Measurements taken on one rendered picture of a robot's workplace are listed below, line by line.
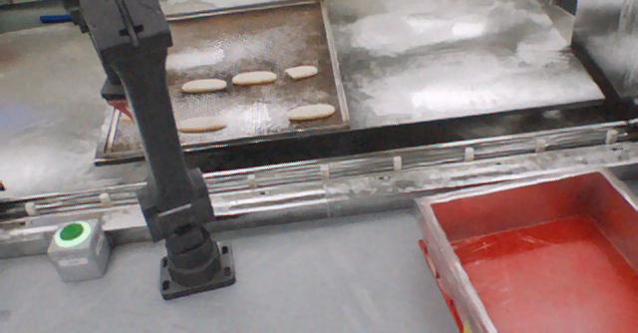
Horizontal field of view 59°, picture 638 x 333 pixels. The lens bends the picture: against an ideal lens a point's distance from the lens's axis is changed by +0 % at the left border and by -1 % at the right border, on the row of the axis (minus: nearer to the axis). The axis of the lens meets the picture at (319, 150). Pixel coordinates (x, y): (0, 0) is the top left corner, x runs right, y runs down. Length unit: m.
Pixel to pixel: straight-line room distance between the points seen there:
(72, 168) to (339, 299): 0.70
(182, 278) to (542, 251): 0.58
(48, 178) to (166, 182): 0.56
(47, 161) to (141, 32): 0.81
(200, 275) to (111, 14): 0.46
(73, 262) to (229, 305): 0.28
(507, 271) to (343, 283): 0.26
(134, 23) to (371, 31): 0.87
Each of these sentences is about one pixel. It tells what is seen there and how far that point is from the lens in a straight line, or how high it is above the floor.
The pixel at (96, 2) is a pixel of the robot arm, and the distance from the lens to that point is 0.64.
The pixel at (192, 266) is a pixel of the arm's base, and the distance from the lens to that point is 0.93.
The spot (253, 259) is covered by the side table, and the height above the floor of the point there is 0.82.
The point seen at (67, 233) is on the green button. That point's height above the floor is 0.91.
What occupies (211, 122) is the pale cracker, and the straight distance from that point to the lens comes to 1.19.
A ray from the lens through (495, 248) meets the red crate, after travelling 0.98.
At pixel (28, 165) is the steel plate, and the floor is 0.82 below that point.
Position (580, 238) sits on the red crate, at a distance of 1.03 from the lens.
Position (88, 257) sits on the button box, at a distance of 1.02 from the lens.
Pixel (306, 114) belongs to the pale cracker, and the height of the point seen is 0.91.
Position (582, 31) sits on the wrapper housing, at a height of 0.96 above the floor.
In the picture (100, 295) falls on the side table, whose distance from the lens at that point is 1.02.
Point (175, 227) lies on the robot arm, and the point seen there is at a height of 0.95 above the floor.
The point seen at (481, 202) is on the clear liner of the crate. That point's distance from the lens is 0.94.
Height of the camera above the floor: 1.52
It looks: 36 degrees down
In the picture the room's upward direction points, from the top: 6 degrees counter-clockwise
